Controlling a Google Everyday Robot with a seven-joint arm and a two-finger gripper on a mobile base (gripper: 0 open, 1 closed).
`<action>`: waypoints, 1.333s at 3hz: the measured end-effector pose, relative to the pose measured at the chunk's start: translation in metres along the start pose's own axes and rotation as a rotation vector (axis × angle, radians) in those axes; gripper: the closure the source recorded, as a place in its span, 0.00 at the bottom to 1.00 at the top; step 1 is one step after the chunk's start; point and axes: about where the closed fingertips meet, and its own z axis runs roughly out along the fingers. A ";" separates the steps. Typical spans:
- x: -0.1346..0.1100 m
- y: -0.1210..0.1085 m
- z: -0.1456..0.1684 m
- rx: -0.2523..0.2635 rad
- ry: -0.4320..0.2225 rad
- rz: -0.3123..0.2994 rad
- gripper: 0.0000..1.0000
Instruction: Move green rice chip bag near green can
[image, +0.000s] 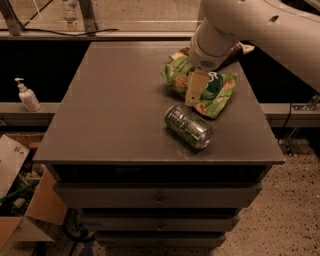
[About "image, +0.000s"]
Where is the drawer with knob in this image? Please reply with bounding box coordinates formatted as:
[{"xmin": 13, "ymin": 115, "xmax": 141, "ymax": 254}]
[
  {"xmin": 96, "ymin": 232, "xmax": 226, "ymax": 248},
  {"xmin": 54, "ymin": 183, "xmax": 262, "ymax": 209},
  {"xmin": 80, "ymin": 215, "xmax": 240, "ymax": 232}
]

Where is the white pump dispenser bottle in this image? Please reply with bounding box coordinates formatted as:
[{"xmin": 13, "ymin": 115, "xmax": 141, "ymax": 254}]
[{"xmin": 15, "ymin": 78, "xmax": 41, "ymax": 112}]

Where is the dark grey drawer cabinet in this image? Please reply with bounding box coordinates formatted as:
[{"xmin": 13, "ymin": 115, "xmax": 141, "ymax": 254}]
[{"xmin": 32, "ymin": 40, "xmax": 287, "ymax": 249}]

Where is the bottom drawer with knob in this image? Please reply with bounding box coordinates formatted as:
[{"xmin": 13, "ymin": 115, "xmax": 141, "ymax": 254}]
[{"xmin": 96, "ymin": 232, "xmax": 226, "ymax": 248}]

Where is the green rice chip bag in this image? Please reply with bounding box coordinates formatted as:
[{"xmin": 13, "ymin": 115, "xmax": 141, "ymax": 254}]
[{"xmin": 161, "ymin": 55, "xmax": 238, "ymax": 119}]

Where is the brown chip bag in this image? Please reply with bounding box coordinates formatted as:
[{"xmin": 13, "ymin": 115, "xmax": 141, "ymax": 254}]
[{"xmin": 169, "ymin": 42, "xmax": 255, "ymax": 68}]

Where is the top drawer with knob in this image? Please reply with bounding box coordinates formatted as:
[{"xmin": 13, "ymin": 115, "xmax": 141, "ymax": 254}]
[{"xmin": 54, "ymin": 183, "xmax": 262, "ymax": 209}]

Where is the middle drawer with knob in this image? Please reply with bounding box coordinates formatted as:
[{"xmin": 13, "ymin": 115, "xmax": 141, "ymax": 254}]
[{"xmin": 80, "ymin": 215, "xmax": 240, "ymax": 232}]

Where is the black cable on ledge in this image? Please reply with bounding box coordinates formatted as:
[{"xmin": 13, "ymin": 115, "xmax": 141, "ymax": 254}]
[{"xmin": 0, "ymin": 27, "xmax": 120, "ymax": 37}]

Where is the open cardboard box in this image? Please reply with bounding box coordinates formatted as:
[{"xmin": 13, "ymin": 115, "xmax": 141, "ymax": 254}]
[{"xmin": 0, "ymin": 134, "xmax": 67, "ymax": 250}]

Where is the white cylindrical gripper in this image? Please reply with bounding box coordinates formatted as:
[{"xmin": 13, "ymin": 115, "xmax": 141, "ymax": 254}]
[{"xmin": 185, "ymin": 19, "xmax": 237, "ymax": 106}]

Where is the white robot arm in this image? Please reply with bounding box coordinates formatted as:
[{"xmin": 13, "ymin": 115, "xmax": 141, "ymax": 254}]
[{"xmin": 190, "ymin": 0, "xmax": 320, "ymax": 103}]

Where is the green soda can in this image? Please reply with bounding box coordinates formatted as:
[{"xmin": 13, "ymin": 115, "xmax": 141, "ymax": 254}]
[{"xmin": 164, "ymin": 105, "xmax": 213, "ymax": 150}]

